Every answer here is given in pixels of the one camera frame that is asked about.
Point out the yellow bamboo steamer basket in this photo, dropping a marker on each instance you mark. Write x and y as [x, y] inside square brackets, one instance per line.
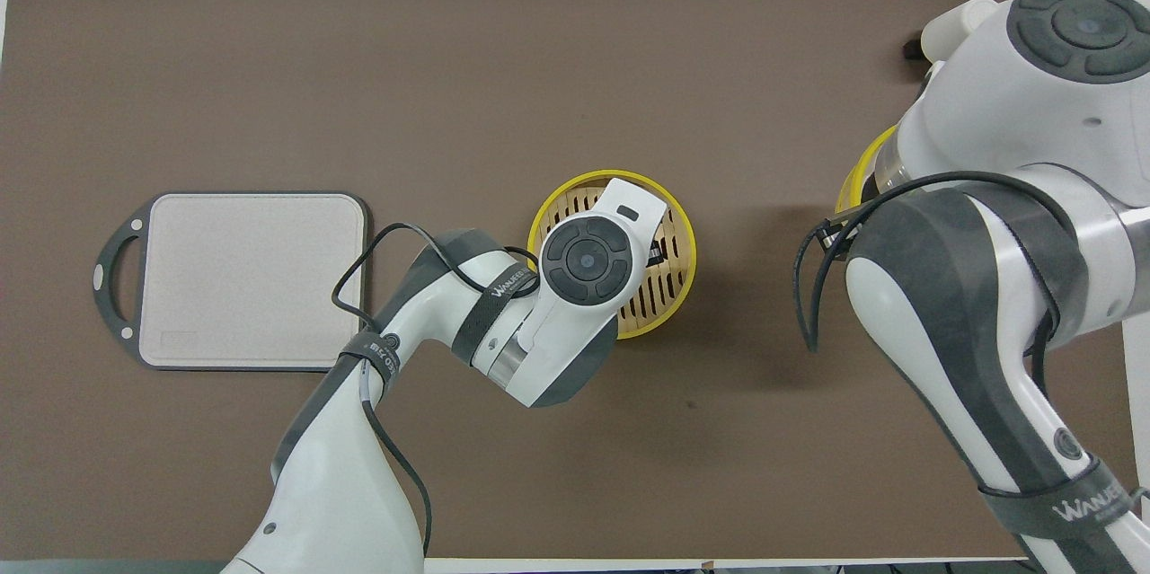
[665, 286]

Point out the brown table mat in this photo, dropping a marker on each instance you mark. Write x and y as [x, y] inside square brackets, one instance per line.
[225, 62]

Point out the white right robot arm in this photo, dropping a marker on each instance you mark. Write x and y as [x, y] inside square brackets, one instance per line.
[988, 107]

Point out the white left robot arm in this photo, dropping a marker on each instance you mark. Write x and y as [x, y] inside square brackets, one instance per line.
[341, 484]

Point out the grey cutting board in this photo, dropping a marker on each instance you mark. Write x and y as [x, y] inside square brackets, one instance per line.
[252, 278]

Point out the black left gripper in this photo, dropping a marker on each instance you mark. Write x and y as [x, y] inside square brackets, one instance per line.
[655, 256]

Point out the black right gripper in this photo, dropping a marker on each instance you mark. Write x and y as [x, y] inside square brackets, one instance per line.
[835, 237]

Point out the white plastic cup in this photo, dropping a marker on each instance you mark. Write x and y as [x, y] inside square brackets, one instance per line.
[948, 30]

